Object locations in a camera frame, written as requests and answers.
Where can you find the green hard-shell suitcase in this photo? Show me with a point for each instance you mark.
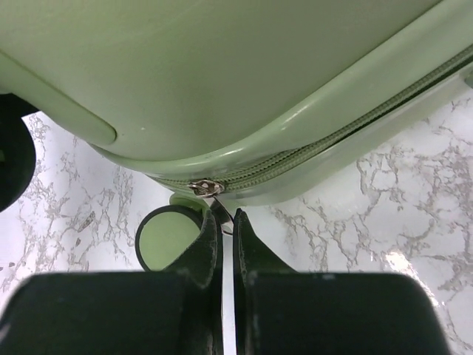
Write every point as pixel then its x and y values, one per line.
pixel 231 103

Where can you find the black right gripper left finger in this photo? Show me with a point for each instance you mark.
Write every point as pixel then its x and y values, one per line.
pixel 174 311

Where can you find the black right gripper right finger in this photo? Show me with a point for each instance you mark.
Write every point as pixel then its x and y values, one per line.
pixel 279 310

